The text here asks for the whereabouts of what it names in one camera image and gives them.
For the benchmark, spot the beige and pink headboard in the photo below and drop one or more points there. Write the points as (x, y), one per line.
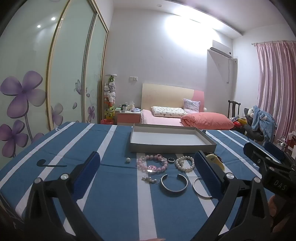
(166, 97)

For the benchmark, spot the white patterned pillow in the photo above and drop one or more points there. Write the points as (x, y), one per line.
(166, 111)

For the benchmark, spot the tissue box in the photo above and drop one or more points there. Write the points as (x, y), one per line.
(131, 106)

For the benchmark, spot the grey shallow cardboard tray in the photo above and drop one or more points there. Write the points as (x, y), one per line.
(161, 139)

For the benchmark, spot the white air conditioner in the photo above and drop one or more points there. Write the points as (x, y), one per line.
(222, 49)

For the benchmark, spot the silver open cuff bangle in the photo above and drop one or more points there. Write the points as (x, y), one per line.
(162, 184)

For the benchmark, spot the folded salmon quilt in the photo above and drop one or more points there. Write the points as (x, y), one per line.
(208, 120)

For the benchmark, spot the person's right hand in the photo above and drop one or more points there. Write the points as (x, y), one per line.
(275, 206)

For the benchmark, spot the blue packet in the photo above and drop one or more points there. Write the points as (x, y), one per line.
(135, 110)

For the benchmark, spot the dark grey armchair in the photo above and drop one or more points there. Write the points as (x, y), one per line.
(253, 133)

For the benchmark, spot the blue white striped cloth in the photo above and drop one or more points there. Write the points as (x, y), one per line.
(115, 185)

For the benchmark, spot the pink curtain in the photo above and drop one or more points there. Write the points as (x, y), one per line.
(277, 92)

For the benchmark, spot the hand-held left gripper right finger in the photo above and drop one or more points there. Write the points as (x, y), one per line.
(205, 172)

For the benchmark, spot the dark wooden chair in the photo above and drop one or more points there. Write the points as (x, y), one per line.
(232, 109)

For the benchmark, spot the plush toy tower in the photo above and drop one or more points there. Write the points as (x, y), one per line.
(110, 92)

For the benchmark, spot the pearl cluster earring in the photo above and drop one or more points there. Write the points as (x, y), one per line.
(148, 179)

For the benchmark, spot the pink beige nightstand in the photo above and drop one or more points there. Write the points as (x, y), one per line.
(128, 118)

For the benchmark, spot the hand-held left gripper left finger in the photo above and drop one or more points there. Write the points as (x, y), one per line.
(89, 172)

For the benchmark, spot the floral sliding door wardrobe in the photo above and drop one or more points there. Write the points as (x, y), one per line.
(67, 69)

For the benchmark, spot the yellow bangle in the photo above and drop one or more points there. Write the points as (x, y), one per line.
(216, 160)

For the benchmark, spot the thin silver round bangle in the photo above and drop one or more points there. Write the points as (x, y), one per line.
(194, 186)

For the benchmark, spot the light blue garment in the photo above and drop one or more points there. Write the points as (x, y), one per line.
(261, 120)

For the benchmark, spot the lilac pillow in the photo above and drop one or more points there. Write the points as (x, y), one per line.
(192, 105)

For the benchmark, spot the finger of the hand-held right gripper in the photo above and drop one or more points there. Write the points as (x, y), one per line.
(249, 149)
(274, 149)

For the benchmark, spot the grey white plush toy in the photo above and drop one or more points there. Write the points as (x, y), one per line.
(249, 113)

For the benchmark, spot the bed with pink sheet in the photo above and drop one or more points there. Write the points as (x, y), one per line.
(161, 119)

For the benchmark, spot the curtain rod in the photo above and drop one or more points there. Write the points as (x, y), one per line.
(268, 42)

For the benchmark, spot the white wall switch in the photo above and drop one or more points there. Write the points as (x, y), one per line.
(134, 78)

